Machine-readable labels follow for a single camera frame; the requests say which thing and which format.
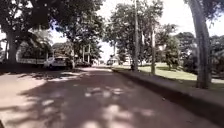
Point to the building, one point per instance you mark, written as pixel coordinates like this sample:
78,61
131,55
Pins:
114,61

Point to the tall thin tree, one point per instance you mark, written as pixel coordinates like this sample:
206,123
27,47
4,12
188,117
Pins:
135,40
153,50

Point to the row of trees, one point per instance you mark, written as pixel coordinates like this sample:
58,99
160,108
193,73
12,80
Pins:
80,33

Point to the reddish brown dirt road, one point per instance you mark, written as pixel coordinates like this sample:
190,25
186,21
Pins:
83,100

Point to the white car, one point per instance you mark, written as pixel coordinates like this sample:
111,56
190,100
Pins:
57,62

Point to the dark bushy tree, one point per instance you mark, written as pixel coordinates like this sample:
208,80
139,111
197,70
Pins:
172,51

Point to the green grass lawn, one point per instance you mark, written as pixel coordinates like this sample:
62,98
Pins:
173,74

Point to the raised kerb strip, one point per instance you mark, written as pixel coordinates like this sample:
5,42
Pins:
173,91

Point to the white low fence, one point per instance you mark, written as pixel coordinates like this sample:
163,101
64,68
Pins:
31,61

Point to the large leaning tree trunk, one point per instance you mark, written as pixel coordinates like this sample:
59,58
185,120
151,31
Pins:
202,50

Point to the large dark tree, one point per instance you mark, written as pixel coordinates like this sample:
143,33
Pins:
13,30

